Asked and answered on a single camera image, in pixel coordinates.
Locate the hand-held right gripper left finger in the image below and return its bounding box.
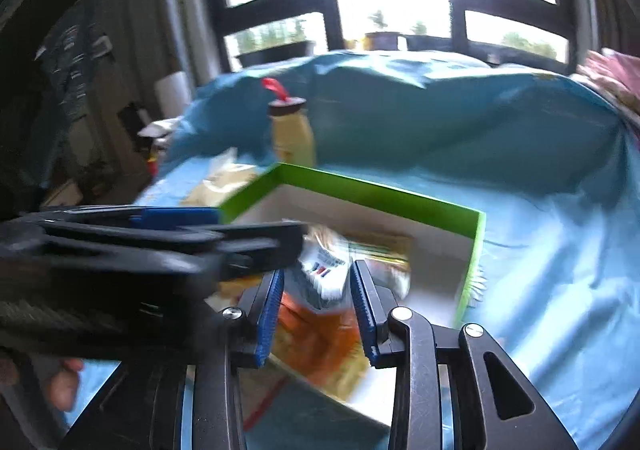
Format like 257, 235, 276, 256
60, 267, 286, 450

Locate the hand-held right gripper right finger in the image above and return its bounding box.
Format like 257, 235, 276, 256
349, 260, 576, 450

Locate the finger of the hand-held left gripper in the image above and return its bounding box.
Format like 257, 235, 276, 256
20, 206, 222, 233
45, 221, 307, 283

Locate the green yellow snack packet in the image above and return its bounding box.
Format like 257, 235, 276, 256
299, 225, 416, 313

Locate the green cardboard box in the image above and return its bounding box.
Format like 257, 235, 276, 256
217, 162, 487, 450

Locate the person's left hand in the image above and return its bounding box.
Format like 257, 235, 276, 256
47, 357, 85, 413

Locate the orange snack packet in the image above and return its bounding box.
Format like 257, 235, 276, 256
277, 295, 371, 396

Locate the pale yellow snack packet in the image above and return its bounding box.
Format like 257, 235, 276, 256
182, 150, 266, 208

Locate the crumpled white plastic bag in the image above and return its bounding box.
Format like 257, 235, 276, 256
137, 117, 183, 141

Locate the yellow juice bottle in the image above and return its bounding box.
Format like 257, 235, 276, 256
261, 77, 317, 168

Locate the white paper roll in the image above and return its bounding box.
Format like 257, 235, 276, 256
154, 71, 193, 118

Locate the dark printed hanging cloth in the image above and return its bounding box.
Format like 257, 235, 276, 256
35, 0, 116, 131

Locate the blue floral bedsheet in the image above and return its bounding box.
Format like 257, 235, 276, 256
80, 165, 640, 450

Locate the dark window planter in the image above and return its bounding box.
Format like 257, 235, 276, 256
235, 40, 316, 68

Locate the blue pillow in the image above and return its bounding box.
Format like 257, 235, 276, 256
165, 50, 626, 191

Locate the grey curtain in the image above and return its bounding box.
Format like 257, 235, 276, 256
160, 0, 226, 95

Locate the dark flower pot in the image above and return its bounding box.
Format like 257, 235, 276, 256
364, 31, 403, 50

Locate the pink folded quilt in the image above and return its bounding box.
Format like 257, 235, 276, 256
575, 48, 640, 131

